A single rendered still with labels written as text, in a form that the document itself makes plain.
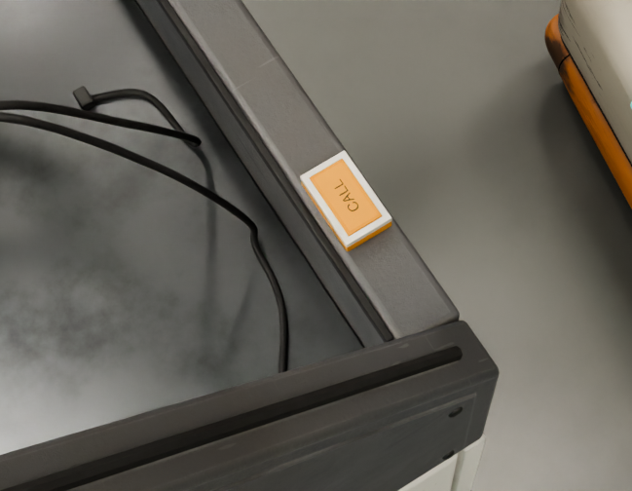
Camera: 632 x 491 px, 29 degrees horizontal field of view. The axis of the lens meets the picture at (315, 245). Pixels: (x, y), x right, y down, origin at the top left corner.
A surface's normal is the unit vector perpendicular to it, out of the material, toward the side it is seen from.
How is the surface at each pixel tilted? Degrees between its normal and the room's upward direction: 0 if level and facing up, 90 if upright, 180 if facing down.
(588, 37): 90
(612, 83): 90
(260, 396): 43
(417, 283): 0
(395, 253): 0
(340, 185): 0
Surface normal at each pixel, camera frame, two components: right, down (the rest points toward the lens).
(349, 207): -0.07, -0.36
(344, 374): 0.53, -0.61
